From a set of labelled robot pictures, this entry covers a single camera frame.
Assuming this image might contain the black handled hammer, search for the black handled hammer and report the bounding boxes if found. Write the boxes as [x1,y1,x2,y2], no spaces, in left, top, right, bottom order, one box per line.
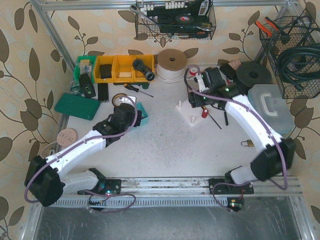
[223,110,229,126]

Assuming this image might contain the white peg board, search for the white peg board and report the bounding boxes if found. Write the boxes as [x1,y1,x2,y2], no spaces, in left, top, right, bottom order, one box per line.
[175,100,209,128]

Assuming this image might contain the small yellow black screwdriver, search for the small yellow black screwdriver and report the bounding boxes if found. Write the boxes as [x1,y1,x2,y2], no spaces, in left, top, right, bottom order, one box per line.
[123,83,154,98]

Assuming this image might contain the black pipe fitting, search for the black pipe fitting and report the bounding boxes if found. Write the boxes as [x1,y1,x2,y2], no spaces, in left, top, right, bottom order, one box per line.
[132,59,155,82]

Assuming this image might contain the top wire basket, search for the top wire basket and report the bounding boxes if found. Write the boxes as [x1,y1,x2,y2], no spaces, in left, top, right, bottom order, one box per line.
[129,0,216,42]

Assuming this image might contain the teal plastic tray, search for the teal plastic tray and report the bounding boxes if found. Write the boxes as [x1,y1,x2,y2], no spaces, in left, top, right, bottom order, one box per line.
[136,102,149,127]

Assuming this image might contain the brass padlock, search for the brass padlock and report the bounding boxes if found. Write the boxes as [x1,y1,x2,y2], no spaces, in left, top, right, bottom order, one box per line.
[240,139,255,148]

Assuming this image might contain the round beige power socket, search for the round beige power socket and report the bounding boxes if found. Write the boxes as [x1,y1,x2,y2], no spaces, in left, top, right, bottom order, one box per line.
[56,128,78,148]

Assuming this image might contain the teal clear storage box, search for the teal clear storage box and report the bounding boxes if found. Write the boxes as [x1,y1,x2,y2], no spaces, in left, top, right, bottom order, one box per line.
[247,84,295,135]

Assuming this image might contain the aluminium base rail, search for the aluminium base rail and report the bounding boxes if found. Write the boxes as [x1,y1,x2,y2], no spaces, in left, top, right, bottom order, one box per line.
[31,176,304,198]

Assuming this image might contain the black disc spool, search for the black disc spool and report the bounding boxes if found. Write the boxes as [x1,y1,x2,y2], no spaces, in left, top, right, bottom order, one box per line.
[234,61,272,95]

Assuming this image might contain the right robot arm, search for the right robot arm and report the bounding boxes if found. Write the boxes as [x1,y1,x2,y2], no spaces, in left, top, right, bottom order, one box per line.
[184,65,296,191]

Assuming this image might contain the black pouch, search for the black pouch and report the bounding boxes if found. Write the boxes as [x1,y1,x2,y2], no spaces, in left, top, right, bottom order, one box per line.
[219,63,237,80]

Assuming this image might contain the orange handled pliers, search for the orange handled pliers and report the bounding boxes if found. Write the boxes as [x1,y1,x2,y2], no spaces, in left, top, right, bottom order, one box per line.
[254,16,280,38]

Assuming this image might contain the red white tape roll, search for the red white tape roll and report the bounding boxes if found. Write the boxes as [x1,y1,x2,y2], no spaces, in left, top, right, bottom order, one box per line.
[189,66,199,76]

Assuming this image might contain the brown tape roll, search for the brown tape roll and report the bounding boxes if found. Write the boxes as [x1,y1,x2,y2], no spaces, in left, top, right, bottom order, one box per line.
[111,93,130,107]

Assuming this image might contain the black green device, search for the black green device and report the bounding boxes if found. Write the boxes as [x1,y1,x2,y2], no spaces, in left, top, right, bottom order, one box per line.
[78,73,96,98]

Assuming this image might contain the yellow parts bin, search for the yellow parts bin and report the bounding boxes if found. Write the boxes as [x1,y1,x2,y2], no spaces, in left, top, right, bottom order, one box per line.
[93,54,155,84]

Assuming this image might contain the large red spring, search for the large red spring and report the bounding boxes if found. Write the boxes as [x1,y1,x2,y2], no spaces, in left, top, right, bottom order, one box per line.
[201,107,209,119]

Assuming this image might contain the yellow black handled file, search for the yellow black handled file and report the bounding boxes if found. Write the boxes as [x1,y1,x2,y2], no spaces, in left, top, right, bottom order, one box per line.
[208,110,222,130]

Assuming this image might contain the coiled black hose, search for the coiled black hose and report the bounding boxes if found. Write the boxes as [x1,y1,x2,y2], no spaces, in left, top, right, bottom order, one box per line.
[276,43,320,86]

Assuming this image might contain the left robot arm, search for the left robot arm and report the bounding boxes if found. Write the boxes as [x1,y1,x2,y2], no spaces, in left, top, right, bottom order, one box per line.
[24,103,139,207]

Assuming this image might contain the black rectangular block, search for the black rectangular block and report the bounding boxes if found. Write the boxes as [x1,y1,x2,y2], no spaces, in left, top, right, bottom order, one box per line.
[97,83,109,103]

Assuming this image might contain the white cord spool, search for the white cord spool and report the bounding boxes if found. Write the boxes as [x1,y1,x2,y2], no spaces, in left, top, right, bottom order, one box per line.
[156,48,188,84]

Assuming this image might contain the wire basket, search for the wire basket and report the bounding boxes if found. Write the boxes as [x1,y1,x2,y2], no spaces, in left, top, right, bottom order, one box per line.
[259,15,320,99]
[129,0,216,42]

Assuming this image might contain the right wire basket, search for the right wire basket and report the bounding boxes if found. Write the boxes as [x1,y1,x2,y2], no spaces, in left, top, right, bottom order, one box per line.
[259,15,320,99]

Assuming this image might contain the green plastic lid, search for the green plastic lid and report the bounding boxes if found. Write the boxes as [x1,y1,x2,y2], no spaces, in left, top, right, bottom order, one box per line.
[54,93,100,121]

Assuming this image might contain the green parts bin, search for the green parts bin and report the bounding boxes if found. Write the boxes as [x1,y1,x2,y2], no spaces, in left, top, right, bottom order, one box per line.
[73,56,97,82]

